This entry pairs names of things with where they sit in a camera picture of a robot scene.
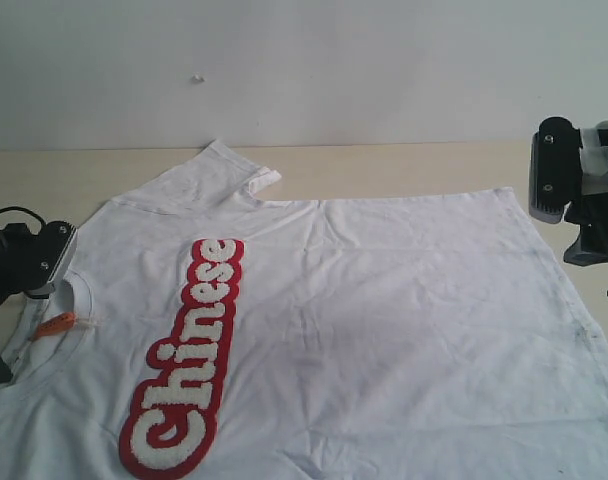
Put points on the orange neck label tag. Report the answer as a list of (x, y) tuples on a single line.
[(60, 324)]

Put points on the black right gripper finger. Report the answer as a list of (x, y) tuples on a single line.
[(590, 246)]

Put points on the white t-shirt red patch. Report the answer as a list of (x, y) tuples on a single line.
[(399, 338)]

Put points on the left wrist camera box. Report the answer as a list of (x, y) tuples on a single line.
[(49, 258)]

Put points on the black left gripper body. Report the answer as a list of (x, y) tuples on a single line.
[(20, 267)]

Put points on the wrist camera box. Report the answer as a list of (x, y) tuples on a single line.
[(49, 258), (555, 173)]

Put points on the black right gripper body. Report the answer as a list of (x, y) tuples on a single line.
[(594, 164)]

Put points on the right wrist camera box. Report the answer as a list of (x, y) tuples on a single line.
[(555, 173)]

